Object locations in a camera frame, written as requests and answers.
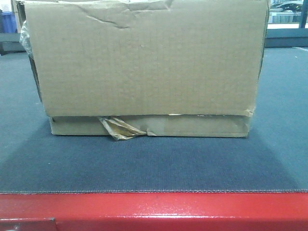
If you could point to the brown cardboard carton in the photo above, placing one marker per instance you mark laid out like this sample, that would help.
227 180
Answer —
129 68

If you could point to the grey conveyor belt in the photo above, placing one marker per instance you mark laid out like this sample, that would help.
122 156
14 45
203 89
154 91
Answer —
274 157

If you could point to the red conveyor frame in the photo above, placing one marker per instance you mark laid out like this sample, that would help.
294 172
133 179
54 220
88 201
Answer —
154 212

